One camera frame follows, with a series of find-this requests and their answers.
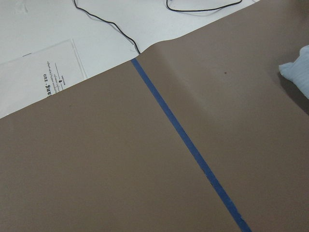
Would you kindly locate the light blue button shirt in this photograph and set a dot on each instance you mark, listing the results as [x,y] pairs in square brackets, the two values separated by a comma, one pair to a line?
[298,71]

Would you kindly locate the clear plastic bag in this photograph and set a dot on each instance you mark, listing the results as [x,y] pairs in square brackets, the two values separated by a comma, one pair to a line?
[36,76]

